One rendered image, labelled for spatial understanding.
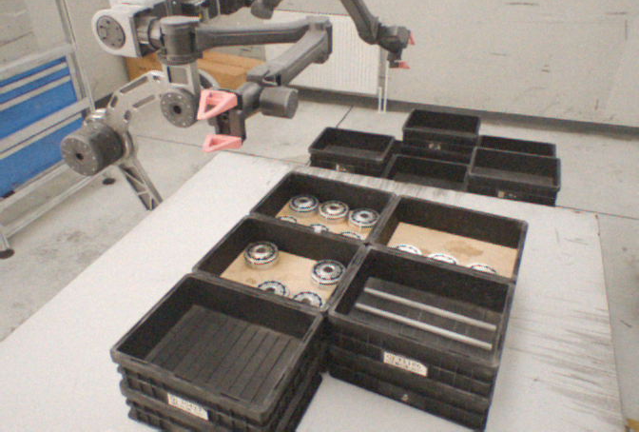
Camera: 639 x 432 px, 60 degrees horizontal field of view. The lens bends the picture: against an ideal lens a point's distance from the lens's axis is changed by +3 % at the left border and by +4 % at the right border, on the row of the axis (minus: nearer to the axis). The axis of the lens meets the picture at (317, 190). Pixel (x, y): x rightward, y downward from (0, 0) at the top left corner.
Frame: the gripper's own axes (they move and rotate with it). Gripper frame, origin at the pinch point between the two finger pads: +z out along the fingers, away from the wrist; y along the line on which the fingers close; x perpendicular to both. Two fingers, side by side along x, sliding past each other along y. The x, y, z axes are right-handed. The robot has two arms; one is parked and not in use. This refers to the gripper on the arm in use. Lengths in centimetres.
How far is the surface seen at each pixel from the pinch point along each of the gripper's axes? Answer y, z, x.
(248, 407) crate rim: 52, 14, -10
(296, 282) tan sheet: 62, -35, -1
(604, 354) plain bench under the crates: 76, -49, -84
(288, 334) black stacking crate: 62, -15, -7
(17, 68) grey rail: 51, -136, 192
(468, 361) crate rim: 53, -13, -50
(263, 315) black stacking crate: 58, -16, 0
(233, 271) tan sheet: 62, -33, 18
